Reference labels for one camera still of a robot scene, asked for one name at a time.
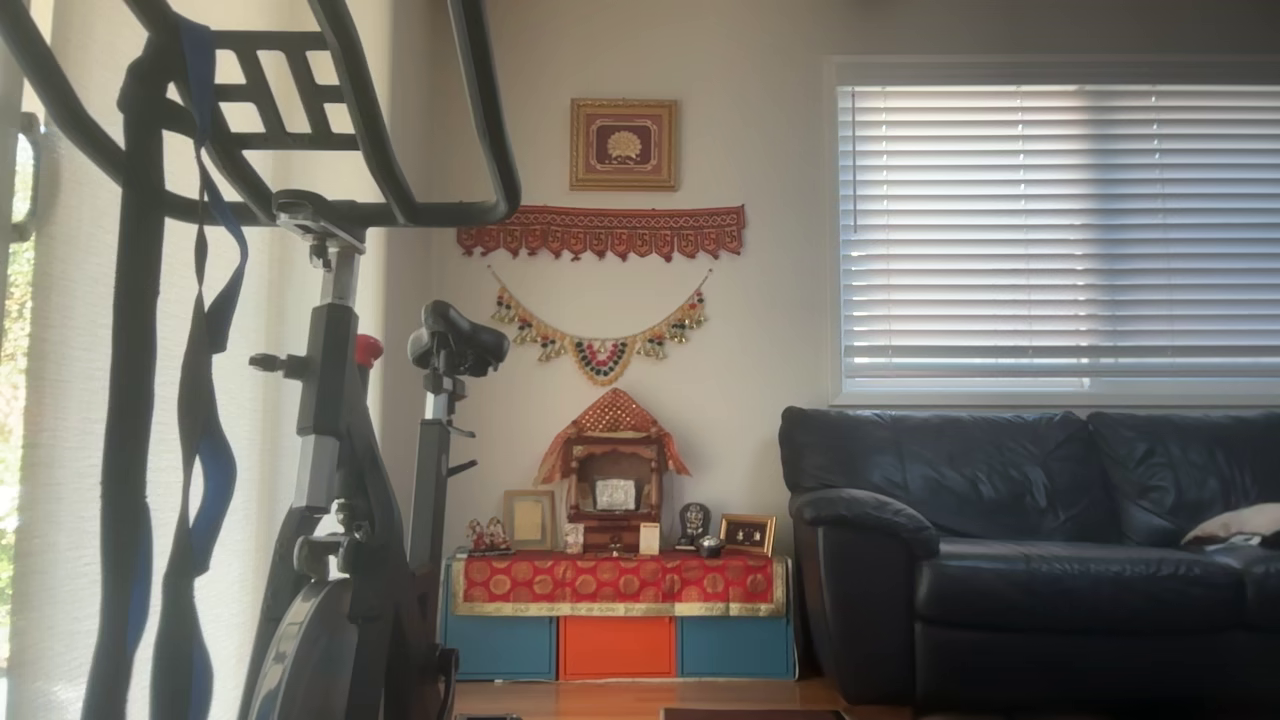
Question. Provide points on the beaded door garland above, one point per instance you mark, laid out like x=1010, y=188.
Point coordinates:
x=600, y=360

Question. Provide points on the orange shrine canopy cloth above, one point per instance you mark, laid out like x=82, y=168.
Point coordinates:
x=612, y=412

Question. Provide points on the silver embossed picture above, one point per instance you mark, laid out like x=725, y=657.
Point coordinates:
x=615, y=494

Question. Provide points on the dark idol statue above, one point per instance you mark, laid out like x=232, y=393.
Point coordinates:
x=693, y=522

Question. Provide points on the small wooden shrine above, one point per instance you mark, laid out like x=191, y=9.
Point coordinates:
x=610, y=535

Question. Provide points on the white card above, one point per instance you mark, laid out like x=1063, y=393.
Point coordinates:
x=649, y=538

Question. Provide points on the small white picture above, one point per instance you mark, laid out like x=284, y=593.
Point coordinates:
x=573, y=538

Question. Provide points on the small black bowl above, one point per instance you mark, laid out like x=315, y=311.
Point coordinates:
x=709, y=546

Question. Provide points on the red gold patterned tablecloth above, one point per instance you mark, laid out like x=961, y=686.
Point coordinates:
x=615, y=582

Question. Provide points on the small painted figurines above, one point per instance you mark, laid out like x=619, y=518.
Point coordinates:
x=488, y=537

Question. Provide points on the orange storage cube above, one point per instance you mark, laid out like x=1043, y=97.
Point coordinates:
x=617, y=648

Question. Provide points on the blue storage cube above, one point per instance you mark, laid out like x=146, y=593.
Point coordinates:
x=735, y=648
x=500, y=648

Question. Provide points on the black exercise bike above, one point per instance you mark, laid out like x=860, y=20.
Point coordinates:
x=330, y=400

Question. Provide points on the dark red rug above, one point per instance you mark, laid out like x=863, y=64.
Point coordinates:
x=750, y=714

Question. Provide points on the black leather sofa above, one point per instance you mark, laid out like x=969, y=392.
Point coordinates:
x=1000, y=500

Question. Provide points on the white window blinds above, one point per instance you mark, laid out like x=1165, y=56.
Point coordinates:
x=1050, y=250

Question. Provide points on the white sheer curtain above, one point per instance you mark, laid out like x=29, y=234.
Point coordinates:
x=60, y=450

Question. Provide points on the beige cushion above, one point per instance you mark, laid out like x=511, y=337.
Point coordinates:
x=1240, y=522

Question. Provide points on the red embroidered wall hanging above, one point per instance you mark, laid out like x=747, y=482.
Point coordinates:
x=600, y=232

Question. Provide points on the beige photo frame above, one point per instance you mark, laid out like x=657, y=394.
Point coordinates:
x=529, y=520

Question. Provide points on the gold photo frame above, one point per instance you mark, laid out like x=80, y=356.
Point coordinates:
x=747, y=535

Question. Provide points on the gold framed wall picture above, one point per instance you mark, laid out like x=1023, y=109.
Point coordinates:
x=624, y=145

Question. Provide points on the white window frame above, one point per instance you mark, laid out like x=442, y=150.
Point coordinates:
x=1050, y=70

